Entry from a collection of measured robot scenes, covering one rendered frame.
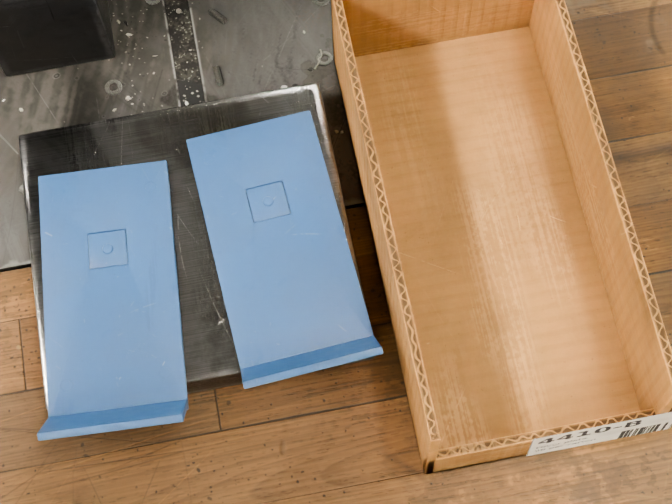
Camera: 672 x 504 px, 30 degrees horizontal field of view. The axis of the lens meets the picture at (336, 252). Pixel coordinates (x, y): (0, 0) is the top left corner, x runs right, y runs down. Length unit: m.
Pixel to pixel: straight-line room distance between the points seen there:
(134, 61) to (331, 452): 0.26
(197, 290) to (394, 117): 0.15
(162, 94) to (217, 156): 0.07
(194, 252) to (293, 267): 0.05
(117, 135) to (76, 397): 0.15
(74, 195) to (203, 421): 0.14
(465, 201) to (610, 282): 0.09
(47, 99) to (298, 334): 0.21
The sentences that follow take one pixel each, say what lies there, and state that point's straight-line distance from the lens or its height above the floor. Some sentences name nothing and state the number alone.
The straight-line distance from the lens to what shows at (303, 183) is 0.68.
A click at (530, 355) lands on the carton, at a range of 0.66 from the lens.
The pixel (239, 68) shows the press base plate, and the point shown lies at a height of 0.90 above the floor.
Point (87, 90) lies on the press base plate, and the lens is 0.75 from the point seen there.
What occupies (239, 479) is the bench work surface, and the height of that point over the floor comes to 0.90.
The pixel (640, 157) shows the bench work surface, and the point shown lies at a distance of 0.72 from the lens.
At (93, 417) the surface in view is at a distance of 0.63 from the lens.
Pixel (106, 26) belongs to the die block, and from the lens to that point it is 0.74.
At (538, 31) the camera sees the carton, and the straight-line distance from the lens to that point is 0.73.
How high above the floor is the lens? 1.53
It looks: 68 degrees down
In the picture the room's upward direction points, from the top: 4 degrees counter-clockwise
